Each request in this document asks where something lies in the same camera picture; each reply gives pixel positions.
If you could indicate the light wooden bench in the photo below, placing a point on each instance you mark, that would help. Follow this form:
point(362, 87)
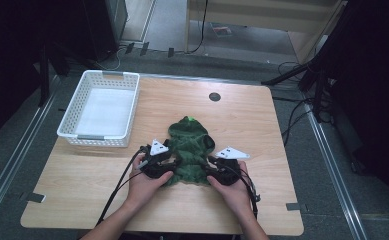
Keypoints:
point(258, 16)

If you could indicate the green fleece garment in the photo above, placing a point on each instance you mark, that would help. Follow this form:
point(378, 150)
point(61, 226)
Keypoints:
point(190, 150)

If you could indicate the black round table grommet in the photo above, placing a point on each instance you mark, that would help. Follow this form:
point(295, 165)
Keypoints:
point(214, 97)

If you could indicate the red printed booklet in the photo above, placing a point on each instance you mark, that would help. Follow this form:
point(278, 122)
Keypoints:
point(222, 31)

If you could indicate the grey tape marker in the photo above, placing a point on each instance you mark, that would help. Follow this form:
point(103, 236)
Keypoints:
point(293, 206)
point(35, 197)

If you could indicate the black floor tape piece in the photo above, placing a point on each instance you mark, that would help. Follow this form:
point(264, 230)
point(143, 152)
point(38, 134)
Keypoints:
point(144, 48)
point(129, 48)
point(170, 52)

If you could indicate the white perforated plastic basket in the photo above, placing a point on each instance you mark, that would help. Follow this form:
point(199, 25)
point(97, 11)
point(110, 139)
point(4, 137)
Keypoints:
point(100, 110)

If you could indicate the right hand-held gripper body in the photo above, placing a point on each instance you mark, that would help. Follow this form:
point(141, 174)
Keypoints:
point(228, 166)

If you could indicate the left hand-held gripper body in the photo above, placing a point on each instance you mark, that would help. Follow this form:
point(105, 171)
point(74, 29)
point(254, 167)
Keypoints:
point(157, 160)

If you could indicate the metal floor rail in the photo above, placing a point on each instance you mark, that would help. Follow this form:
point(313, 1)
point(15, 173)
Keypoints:
point(15, 156)
point(335, 173)

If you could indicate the person's right hand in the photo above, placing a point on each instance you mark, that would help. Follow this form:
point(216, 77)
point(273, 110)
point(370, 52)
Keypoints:
point(233, 196)

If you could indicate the black cabinet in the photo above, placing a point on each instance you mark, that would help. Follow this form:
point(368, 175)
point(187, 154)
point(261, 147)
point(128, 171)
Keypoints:
point(103, 26)

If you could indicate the person's left hand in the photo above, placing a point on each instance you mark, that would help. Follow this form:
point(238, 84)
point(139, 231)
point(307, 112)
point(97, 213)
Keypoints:
point(145, 190)

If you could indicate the black metal stand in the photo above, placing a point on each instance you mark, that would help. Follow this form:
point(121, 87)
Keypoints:
point(312, 76)

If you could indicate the black upright post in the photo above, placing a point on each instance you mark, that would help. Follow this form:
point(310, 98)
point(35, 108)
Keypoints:
point(44, 76)

